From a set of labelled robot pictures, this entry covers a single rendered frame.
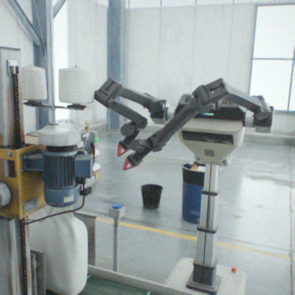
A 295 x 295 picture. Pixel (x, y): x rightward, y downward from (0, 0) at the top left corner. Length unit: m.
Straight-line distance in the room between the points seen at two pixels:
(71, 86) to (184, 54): 8.50
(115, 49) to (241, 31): 3.59
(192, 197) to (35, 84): 2.64
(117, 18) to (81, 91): 9.06
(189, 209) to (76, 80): 2.76
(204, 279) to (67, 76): 1.61
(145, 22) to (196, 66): 2.00
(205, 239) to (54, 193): 1.18
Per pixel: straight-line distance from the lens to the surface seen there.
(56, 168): 1.51
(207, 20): 9.91
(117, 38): 10.51
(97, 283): 2.32
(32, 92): 1.73
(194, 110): 1.52
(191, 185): 3.92
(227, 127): 1.93
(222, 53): 9.72
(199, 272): 2.46
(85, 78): 1.57
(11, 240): 1.71
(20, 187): 1.58
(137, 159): 1.78
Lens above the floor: 1.66
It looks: 12 degrees down
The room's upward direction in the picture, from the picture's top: 2 degrees clockwise
